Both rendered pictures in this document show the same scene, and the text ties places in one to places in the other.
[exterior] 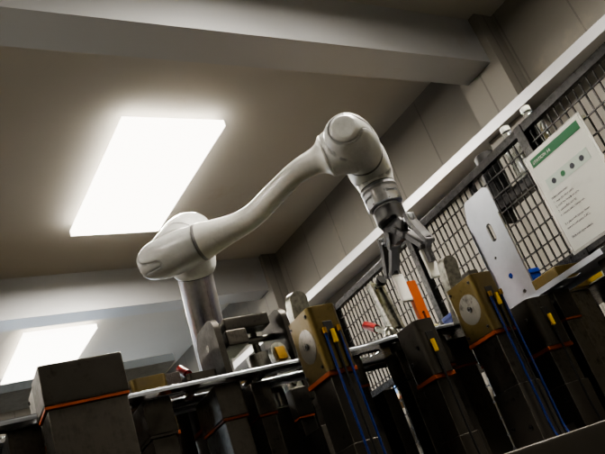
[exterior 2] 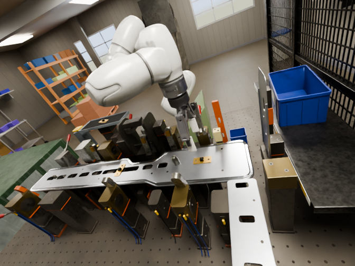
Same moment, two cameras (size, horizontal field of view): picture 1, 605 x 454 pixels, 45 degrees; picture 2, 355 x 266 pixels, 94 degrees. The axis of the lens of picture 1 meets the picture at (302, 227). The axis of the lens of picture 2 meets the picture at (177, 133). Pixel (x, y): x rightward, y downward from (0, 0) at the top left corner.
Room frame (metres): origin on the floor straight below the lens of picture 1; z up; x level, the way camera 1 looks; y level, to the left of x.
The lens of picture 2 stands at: (1.25, -0.65, 1.53)
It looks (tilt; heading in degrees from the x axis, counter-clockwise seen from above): 31 degrees down; 57
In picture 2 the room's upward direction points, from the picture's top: 24 degrees counter-clockwise
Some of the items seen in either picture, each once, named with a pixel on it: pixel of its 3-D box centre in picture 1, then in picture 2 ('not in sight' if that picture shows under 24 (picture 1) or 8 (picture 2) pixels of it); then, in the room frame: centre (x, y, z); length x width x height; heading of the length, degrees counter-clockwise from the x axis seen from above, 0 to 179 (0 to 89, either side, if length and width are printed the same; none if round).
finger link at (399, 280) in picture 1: (401, 287); (194, 125); (1.66, -0.17, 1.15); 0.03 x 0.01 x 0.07; 123
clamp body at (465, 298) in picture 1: (510, 361); (193, 223); (1.39, -0.28, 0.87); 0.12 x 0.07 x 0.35; 33
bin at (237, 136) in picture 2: not in sight; (238, 137); (2.06, -0.11, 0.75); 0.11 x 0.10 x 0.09; 123
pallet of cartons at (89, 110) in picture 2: not in sight; (93, 108); (2.36, 4.63, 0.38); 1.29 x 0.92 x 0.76; 38
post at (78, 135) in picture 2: not in sight; (95, 151); (1.37, 0.78, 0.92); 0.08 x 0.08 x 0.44; 33
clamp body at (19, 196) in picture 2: not in sight; (39, 217); (0.87, 0.58, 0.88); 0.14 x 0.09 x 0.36; 33
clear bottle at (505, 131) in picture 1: (518, 154); not in sight; (2.04, -0.69, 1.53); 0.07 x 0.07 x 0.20
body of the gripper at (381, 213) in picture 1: (393, 224); (180, 105); (1.60, -0.21, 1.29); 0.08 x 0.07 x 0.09; 33
